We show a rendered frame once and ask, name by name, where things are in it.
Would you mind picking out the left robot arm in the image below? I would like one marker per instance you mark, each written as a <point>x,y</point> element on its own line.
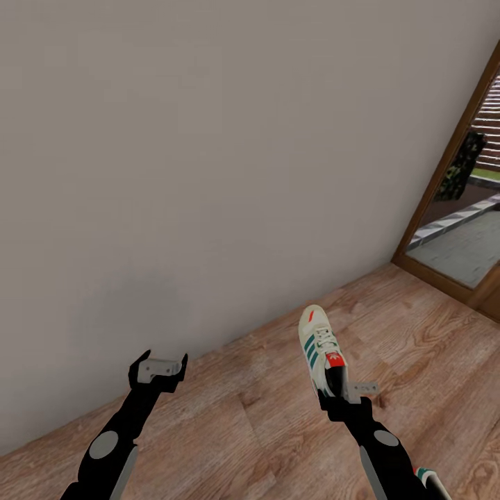
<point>108,463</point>

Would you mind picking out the gym shoe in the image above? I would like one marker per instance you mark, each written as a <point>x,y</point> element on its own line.
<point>432,483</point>
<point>327,366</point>

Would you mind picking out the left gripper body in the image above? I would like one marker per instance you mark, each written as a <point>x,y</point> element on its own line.
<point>149,393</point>

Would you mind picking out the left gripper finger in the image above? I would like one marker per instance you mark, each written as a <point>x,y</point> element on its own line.
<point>180,375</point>
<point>145,356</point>

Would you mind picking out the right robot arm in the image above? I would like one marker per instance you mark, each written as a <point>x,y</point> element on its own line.
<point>385,461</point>

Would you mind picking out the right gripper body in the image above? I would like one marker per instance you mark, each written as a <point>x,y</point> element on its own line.
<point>340,410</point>

